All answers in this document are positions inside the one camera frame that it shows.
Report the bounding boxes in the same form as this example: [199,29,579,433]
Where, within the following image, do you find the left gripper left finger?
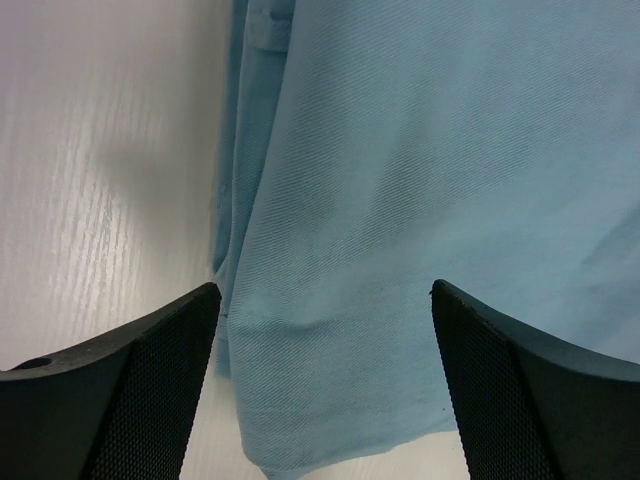
[1,283,221,479]

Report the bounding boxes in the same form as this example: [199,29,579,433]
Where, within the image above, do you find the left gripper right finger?
[431,280,639,480]

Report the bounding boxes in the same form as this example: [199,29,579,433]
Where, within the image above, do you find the light blue trousers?
[213,1,639,479]

